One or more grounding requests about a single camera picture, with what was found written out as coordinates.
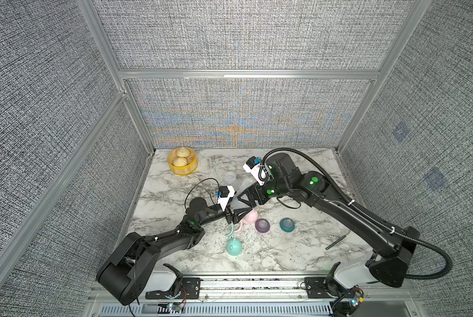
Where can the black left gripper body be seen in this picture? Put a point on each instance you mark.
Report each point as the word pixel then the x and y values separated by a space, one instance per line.
pixel 228 216

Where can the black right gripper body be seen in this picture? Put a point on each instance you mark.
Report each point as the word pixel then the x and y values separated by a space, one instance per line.
pixel 273 189

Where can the clear bottle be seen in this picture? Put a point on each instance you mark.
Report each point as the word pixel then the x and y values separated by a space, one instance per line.
pixel 230 179
pixel 244 185

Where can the pink bottle cap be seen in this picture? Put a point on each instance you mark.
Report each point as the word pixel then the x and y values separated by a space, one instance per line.
pixel 251 217

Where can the purple nipple collar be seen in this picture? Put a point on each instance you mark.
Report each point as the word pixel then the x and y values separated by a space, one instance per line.
pixel 262 225

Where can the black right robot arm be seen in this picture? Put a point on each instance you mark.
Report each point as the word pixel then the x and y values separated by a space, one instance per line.
pixel 391 255

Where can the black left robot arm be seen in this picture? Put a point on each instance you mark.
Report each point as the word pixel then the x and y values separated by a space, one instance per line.
pixel 128 269

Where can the mint cap left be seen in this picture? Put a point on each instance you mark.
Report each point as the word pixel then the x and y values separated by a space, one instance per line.
pixel 234 247

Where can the teal nipple collar upper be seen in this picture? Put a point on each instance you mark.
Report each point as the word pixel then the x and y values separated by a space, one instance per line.
pixel 287 224

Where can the yellow bamboo steamer basket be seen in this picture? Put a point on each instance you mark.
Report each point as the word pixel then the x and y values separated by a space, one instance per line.
pixel 185 170

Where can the lower steamed bun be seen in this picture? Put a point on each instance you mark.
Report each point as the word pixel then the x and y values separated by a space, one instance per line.
pixel 180 162

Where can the steamed bun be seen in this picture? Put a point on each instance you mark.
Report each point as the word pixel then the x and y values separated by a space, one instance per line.
pixel 183 152
pixel 180 162

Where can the upper steamed bun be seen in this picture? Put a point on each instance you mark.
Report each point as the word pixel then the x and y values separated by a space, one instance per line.
pixel 183 152

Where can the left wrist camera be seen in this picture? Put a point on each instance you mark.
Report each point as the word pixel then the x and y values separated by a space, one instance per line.
pixel 224 196

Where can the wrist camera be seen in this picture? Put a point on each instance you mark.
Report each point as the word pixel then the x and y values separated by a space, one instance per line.
pixel 224 196
pixel 257 169

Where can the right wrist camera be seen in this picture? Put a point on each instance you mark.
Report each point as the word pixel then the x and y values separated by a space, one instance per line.
pixel 257 169

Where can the aluminium front rail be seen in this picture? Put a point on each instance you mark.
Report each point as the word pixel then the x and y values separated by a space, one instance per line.
pixel 225 294

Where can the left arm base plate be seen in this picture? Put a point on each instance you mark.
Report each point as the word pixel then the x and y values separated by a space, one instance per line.
pixel 188 288

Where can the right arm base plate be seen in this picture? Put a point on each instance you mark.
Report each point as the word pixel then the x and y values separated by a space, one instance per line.
pixel 328 288

